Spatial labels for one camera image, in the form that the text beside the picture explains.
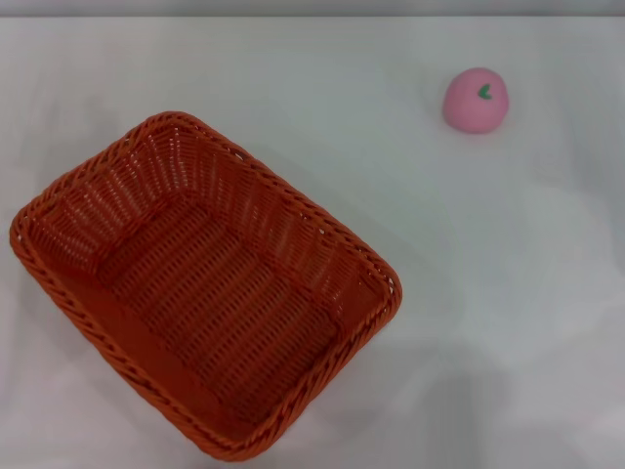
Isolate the orange woven plastic basket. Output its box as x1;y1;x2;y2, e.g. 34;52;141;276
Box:
8;109;404;463

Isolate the pink peach toy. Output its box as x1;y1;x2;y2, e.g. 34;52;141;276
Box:
441;66;511;135

